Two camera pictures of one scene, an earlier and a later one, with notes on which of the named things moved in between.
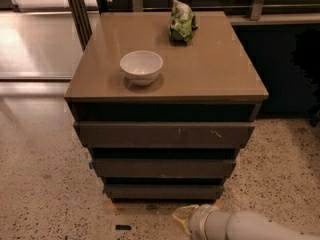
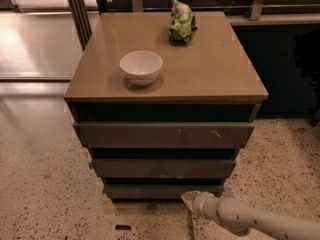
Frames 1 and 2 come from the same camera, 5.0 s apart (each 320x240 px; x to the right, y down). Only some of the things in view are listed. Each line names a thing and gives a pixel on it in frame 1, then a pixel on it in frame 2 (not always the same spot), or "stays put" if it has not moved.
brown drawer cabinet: (175, 139) stays put
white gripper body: (196, 220) -> (201, 204)
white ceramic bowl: (141, 67) stays put
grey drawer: (164, 191) stays put
